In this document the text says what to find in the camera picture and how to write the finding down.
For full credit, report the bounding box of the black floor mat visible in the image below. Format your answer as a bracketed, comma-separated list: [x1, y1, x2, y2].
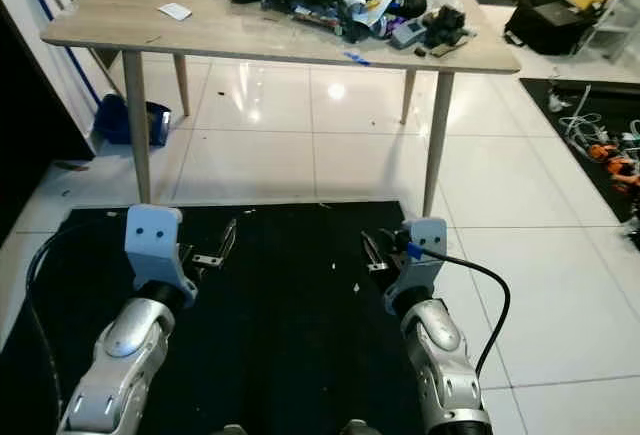
[0, 200, 429, 435]
[520, 77, 640, 228]

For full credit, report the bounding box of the grey right robot foot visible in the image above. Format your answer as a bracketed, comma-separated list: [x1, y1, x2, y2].
[340, 418, 373, 435]

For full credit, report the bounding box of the light wooden table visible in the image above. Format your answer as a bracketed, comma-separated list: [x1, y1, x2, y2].
[40, 0, 522, 206]

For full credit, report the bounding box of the small grey blue box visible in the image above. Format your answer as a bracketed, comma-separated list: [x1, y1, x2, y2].
[392, 23, 427, 48]

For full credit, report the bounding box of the black gadget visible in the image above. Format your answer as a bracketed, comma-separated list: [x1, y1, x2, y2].
[422, 5, 469, 56]

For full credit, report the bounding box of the white paper card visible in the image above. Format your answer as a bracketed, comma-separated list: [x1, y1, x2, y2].
[157, 1, 194, 22]

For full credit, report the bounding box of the orange power tool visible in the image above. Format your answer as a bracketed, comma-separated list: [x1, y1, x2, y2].
[588, 140, 640, 196]

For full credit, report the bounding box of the blue white snack package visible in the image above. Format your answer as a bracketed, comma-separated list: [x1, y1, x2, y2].
[350, 0, 411, 44]

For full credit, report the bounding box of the black backpack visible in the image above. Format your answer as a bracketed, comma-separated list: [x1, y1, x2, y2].
[503, 0, 607, 57]

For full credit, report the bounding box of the white shelving unit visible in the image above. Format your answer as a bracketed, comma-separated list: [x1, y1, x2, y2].
[530, 0, 640, 68]

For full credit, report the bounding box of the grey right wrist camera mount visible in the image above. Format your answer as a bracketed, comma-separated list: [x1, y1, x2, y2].
[382, 217, 449, 314]

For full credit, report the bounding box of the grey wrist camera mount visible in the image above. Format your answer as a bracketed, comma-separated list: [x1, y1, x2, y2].
[124, 205, 197, 296]
[382, 217, 449, 314]

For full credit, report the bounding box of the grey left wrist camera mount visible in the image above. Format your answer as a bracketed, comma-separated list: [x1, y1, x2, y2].
[124, 205, 197, 296]

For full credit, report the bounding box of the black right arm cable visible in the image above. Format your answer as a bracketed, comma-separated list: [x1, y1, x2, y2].
[406, 241, 512, 376]

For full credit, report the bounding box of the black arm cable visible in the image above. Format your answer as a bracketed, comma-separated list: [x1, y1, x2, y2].
[24, 217, 131, 428]
[406, 241, 512, 376]

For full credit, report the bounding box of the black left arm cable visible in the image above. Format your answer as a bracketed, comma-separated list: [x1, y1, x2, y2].
[24, 217, 131, 428]

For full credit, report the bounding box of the white cable bundle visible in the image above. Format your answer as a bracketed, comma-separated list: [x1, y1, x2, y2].
[548, 85, 640, 166]

